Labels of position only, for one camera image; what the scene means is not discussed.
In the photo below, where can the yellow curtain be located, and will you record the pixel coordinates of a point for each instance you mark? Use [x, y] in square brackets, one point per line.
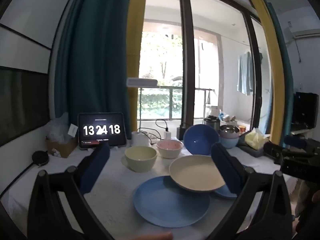
[273, 67]
[135, 30]

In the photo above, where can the balcony railing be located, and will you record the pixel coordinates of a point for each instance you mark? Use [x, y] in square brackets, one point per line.
[170, 87]

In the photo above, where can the tablet showing clock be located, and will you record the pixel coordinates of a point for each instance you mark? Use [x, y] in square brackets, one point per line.
[101, 130]

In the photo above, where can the stainless steel tumbler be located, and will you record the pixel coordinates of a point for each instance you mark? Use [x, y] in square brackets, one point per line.
[212, 123]

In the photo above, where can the white air conditioner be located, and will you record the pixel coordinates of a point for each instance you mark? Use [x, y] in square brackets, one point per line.
[305, 31]

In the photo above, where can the black round object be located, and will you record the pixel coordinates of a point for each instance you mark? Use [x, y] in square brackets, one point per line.
[40, 158]

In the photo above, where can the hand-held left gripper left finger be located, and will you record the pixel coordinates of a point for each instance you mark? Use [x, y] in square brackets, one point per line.
[95, 166]

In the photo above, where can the hanging light blue shirt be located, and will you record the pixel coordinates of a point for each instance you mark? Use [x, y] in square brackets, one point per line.
[244, 75]

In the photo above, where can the white charger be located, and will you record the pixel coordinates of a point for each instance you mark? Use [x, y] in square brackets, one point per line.
[167, 134]

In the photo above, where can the black charger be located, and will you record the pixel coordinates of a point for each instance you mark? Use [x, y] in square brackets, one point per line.
[180, 133]

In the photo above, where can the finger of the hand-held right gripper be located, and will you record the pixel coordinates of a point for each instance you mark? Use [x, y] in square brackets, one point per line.
[295, 142]
[272, 150]

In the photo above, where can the large blue plate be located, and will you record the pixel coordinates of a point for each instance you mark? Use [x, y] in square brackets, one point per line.
[170, 202]

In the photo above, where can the black appliance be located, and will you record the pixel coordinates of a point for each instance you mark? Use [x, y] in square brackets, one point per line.
[305, 110]

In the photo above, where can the small white card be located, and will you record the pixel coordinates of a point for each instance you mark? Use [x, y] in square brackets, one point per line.
[73, 130]

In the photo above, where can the dark sliding door frame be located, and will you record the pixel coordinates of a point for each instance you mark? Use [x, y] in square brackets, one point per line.
[187, 55]

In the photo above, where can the cream bowl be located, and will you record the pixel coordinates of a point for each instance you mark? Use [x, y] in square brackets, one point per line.
[140, 158]

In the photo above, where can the small steel bowl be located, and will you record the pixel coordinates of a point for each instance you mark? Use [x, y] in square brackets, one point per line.
[229, 128]

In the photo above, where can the small blue plate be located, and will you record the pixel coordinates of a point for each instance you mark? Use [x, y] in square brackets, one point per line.
[225, 194]

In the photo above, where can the person's right hand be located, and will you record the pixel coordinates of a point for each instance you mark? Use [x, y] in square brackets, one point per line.
[316, 197]

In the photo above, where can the clear plastic bag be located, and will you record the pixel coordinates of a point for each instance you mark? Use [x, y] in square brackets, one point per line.
[58, 130]

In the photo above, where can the small light blue bowl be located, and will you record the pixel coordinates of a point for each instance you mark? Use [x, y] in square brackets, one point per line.
[228, 142]

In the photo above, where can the dark blue bowl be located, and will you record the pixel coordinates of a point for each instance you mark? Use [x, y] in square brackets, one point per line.
[200, 140]

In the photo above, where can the teal curtain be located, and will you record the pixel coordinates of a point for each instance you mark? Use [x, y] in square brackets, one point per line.
[95, 55]
[288, 80]

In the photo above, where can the white textured tablecloth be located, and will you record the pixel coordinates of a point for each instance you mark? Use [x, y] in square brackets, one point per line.
[117, 192]

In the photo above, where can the pink strawberry print bowl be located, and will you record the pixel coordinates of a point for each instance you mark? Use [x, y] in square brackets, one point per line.
[170, 148]

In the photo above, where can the balcony drying rack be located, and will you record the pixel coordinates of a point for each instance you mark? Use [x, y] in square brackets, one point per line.
[206, 97]

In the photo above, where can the cream plate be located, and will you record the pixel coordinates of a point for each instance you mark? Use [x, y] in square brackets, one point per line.
[195, 172]

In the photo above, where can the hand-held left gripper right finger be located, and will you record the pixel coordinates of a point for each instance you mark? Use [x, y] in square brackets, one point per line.
[225, 171]

